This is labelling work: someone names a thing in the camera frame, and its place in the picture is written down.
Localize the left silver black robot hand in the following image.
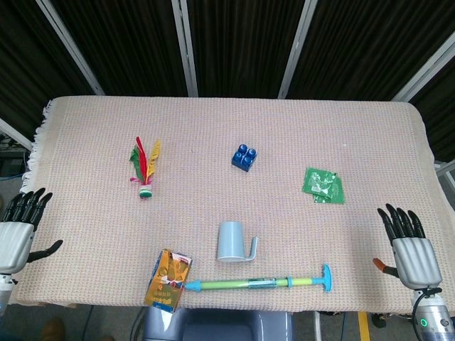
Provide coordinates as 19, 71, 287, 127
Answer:
0, 188, 64, 274

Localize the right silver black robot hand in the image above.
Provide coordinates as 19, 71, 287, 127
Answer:
372, 203, 444, 291

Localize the colourful feather shuttlecock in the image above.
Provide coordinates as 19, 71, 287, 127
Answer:
128, 136, 163, 200

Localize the brown shoe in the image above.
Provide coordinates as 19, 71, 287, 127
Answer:
40, 316, 67, 341

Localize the green foil packet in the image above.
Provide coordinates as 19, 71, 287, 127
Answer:
312, 175, 346, 205
301, 167, 339, 197

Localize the orange snack box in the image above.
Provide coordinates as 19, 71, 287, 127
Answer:
143, 249, 193, 314

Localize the green blue toy water pump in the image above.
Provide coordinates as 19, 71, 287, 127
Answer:
184, 264, 334, 295

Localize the light blue plastic cup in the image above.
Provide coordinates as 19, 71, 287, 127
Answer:
216, 220, 260, 263

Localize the grey robot torso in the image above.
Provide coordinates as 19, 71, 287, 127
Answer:
141, 306, 296, 341

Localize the blue toy building brick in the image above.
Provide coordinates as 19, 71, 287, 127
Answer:
231, 143, 259, 173

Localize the beige woven tablecloth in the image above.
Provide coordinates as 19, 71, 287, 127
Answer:
6, 95, 455, 315

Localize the white metal frame post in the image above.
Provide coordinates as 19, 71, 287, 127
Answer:
277, 0, 319, 99
392, 41, 455, 103
34, 0, 105, 97
171, 0, 199, 97
0, 118, 33, 151

